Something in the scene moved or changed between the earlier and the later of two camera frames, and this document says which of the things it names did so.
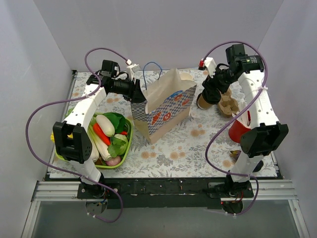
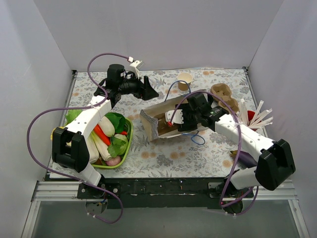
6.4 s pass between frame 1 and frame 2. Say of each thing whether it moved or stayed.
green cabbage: stayed
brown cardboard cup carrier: stayed
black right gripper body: moved
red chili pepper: stayed
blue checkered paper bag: moved
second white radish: stayed
